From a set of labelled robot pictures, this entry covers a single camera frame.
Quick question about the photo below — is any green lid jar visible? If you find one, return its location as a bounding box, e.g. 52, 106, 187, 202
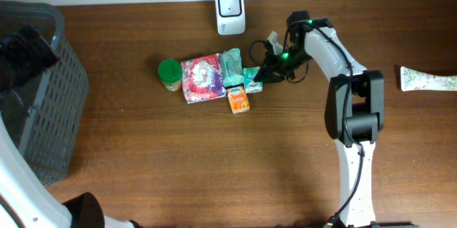
158, 59, 183, 91

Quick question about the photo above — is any teal wet wipes pack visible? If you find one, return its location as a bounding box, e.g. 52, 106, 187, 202
219, 48, 244, 88

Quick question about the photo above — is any small teal tissue pack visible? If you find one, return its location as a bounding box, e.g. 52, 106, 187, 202
243, 66, 263, 94

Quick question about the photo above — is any pink purple tissue pack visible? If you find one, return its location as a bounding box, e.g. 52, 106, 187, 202
181, 54, 226, 104

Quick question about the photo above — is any white floral cream tube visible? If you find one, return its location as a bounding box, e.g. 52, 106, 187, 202
400, 66, 456, 91

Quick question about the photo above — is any orange tissue pack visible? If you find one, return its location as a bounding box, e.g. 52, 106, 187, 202
227, 86, 250, 114

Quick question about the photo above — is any grey plastic basket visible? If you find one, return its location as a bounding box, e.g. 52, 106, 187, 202
1, 1, 89, 186

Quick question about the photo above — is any white barcode scanner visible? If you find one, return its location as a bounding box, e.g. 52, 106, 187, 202
214, 0, 246, 36

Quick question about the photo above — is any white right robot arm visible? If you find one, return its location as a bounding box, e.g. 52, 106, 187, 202
254, 11, 385, 227

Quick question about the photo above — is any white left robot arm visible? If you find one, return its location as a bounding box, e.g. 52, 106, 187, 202
1, 24, 140, 228

